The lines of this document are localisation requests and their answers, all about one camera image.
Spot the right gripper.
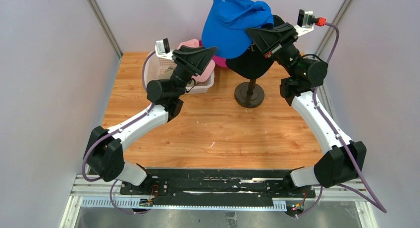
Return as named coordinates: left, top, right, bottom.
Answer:
left=244, top=23, right=302, bottom=79

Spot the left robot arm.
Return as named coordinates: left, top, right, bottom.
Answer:
left=82, top=46, right=217, bottom=195

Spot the white plastic basket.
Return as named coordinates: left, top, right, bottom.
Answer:
left=142, top=51, right=214, bottom=94

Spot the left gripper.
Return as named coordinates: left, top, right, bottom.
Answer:
left=169, top=44, right=219, bottom=99

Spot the magenta baseball cap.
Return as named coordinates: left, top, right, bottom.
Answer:
left=206, top=56, right=228, bottom=68

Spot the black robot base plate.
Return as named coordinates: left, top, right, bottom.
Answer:
left=120, top=168, right=313, bottom=198

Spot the dark wooden mannequin stand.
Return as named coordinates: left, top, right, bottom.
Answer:
left=234, top=79, right=264, bottom=108

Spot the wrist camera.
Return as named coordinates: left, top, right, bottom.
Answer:
left=155, top=38, right=173, bottom=61
left=294, top=9, right=315, bottom=37

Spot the black baseball cap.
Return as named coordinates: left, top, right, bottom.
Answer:
left=225, top=14, right=288, bottom=80

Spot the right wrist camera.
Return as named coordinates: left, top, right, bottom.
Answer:
left=294, top=9, right=315, bottom=37

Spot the khaki baseball cap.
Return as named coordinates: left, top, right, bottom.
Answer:
left=158, top=66, right=175, bottom=81

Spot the aluminium frame rail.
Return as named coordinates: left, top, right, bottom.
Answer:
left=70, top=175, right=372, bottom=214

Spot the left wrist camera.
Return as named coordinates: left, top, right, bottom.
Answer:
left=155, top=38, right=173, bottom=61

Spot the blue baseball cap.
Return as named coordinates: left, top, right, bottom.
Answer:
left=202, top=0, right=274, bottom=59

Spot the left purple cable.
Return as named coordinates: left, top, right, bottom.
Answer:
left=81, top=50, right=158, bottom=216

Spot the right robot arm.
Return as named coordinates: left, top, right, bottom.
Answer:
left=246, top=23, right=367, bottom=197

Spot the light pink baseball cap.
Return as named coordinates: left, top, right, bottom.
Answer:
left=174, top=39, right=217, bottom=82

